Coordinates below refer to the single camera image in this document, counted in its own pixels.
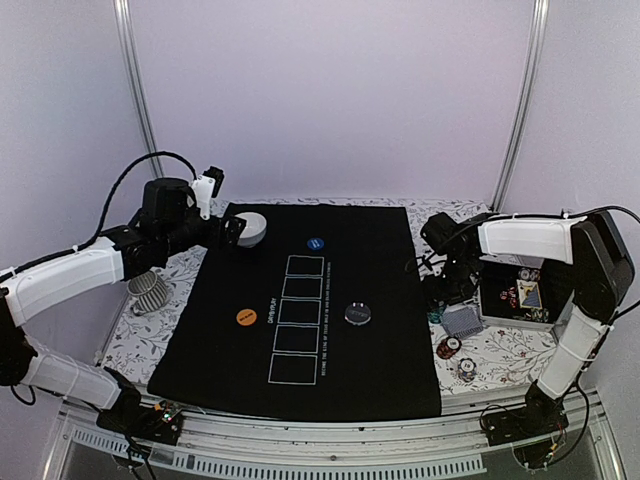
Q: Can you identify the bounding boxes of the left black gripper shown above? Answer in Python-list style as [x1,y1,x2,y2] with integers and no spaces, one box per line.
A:
[161,213,247,258]

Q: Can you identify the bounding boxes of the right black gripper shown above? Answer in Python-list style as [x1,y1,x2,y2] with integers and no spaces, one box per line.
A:
[422,253,480,311]

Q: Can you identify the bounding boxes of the teal poker chip stack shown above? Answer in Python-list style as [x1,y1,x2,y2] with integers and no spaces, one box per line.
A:
[427,310,444,325]

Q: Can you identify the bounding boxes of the blue small blind button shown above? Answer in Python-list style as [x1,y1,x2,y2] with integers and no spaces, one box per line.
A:
[307,237,325,251]

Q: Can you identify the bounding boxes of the orange big blind button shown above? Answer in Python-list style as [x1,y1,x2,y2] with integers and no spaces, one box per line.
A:
[236,309,257,327]

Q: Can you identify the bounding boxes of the black dealer button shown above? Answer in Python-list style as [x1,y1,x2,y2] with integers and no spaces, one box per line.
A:
[344,302,372,326]

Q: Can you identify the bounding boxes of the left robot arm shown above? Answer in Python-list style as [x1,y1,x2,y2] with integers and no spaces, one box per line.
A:
[1,170,247,434]

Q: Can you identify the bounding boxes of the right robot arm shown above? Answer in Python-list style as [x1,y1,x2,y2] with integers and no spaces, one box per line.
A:
[420,206,635,436]

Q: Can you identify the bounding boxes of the white ceramic bowl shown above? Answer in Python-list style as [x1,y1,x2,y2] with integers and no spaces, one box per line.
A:
[235,212,267,248]

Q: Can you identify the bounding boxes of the blue playing card deck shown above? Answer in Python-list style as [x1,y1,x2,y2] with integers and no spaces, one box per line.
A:
[441,305,484,340]

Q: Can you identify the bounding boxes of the orange poker chip stack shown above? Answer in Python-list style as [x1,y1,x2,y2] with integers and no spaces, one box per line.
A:
[436,336,461,360]

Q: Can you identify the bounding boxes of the aluminium poker case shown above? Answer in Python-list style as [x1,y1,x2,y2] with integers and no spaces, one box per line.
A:
[478,259,574,332]

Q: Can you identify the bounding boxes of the white poker chip stack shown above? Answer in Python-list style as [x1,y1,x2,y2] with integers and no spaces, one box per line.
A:
[456,358,477,383]

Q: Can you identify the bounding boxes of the striped metal cup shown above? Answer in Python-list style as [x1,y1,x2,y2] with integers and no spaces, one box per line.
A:
[127,271,168,316]

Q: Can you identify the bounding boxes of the black poker felt mat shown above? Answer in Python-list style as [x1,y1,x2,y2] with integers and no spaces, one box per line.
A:
[147,204,441,422]

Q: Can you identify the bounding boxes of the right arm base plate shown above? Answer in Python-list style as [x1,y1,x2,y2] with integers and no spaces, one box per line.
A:
[479,400,569,446]

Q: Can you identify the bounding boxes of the left aluminium frame post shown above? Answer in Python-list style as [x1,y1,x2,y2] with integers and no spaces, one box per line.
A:
[112,0,157,153]

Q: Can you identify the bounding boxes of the aluminium frame post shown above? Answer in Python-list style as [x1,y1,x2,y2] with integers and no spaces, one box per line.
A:
[112,0,157,153]
[491,0,549,212]

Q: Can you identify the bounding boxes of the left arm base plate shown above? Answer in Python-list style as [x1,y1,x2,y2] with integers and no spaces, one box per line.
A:
[96,400,184,446]

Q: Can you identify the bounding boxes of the front aluminium rail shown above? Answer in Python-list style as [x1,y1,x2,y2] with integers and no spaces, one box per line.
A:
[47,387,626,480]

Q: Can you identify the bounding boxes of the right aluminium frame post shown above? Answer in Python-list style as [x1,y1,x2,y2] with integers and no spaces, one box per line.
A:
[491,0,549,212]

